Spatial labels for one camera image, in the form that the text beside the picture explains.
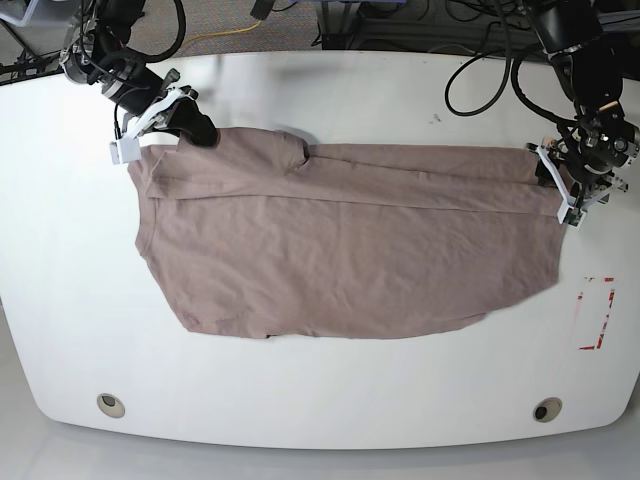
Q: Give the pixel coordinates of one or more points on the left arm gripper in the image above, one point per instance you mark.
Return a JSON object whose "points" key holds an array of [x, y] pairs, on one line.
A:
{"points": [[585, 170]]}

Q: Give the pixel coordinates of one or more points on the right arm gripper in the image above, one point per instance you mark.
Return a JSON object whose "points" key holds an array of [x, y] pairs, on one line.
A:
{"points": [[159, 106]]}

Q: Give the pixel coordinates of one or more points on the mauve T-shirt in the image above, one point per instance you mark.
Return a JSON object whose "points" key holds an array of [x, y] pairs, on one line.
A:
{"points": [[265, 235]]}

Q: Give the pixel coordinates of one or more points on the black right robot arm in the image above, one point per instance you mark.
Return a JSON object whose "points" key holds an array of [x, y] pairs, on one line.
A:
{"points": [[97, 51]]}

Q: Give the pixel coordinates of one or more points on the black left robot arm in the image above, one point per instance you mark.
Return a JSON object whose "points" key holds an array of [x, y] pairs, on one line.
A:
{"points": [[570, 35]]}

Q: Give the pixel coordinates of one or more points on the red tape rectangle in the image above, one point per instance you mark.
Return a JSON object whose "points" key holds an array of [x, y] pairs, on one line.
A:
{"points": [[593, 311]]}

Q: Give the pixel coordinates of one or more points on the right table grommet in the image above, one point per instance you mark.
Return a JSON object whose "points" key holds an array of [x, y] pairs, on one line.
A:
{"points": [[547, 410]]}

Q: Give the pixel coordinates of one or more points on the table grommet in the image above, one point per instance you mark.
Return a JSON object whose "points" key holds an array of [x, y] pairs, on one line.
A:
{"points": [[110, 405], [547, 410]]}

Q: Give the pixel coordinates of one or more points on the left table grommet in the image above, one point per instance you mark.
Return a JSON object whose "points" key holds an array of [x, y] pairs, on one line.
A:
{"points": [[110, 405]]}

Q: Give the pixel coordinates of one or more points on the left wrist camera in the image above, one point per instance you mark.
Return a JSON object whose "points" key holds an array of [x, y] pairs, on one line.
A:
{"points": [[570, 216]]}

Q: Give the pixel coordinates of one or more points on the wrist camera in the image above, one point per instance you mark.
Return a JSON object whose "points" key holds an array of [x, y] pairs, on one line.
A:
{"points": [[570, 216], [126, 150]]}

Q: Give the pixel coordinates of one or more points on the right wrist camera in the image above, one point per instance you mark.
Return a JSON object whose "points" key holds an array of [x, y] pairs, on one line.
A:
{"points": [[126, 150]]}

